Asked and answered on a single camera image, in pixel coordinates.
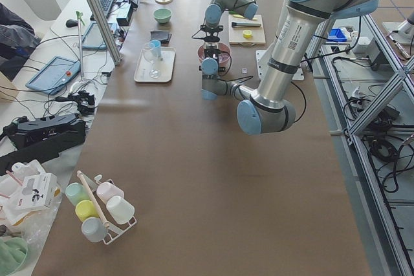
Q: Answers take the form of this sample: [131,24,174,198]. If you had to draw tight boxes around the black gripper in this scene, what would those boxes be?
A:
[200,24,224,47]
[201,63,226,75]

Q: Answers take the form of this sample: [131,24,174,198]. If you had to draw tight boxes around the blue cup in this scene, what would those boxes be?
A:
[150,39,162,58]

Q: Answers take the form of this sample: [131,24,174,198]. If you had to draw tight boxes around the white cup rack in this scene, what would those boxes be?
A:
[65,171,138,245]

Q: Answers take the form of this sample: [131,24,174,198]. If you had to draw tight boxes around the pink bowl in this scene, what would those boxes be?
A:
[197,43,231,68]

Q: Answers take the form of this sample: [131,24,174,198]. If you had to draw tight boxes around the steel muddler black tip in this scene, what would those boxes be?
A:
[231,22,261,28]

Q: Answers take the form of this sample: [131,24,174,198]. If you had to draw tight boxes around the bamboo cutting board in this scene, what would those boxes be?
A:
[228,14,266,45]

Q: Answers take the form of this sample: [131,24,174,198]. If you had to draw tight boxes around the yellow plastic knife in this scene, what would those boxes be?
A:
[230,14,257,21]

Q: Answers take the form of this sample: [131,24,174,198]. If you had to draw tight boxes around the half lemon slice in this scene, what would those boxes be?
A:
[243,30,252,38]

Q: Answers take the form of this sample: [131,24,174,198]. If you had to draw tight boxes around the grey folded cloth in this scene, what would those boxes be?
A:
[150,30,172,44]

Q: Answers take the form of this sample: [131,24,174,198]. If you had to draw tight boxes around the green bowl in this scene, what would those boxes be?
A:
[153,8,172,24]

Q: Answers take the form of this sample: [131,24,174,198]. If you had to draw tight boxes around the clear wine glass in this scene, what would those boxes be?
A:
[142,42,160,79]

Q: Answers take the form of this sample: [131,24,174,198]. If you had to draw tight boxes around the cream serving tray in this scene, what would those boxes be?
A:
[133,47,176,83]

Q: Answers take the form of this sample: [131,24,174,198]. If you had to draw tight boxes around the black keyboard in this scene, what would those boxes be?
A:
[99,0,116,18]

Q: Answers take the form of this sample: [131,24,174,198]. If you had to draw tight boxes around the blue teach pendant far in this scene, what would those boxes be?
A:
[82,21,107,50]

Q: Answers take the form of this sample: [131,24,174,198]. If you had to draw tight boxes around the blue teach pendant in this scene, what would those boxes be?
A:
[82,21,107,50]
[25,56,80,95]

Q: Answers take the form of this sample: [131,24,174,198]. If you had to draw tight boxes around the blue parts bin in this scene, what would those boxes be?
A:
[328,28,347,42]

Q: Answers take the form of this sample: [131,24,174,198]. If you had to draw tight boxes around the black computer mouse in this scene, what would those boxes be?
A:
[65,19,78,28]

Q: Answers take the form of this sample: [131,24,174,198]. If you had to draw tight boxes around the blue teach pendant near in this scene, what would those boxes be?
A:
[25,56,80,95]

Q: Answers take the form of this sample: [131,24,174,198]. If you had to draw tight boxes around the black bag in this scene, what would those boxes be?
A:
[1,114,86,176]

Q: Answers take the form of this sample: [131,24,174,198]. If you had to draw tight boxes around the seated person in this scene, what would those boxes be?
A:
[1,4,41,81]

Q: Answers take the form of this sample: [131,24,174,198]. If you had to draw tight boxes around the white product box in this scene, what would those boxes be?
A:
[16,173,58,211]

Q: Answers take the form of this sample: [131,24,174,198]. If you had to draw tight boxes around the aluminium frame post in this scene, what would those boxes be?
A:
[86,0,122,66]

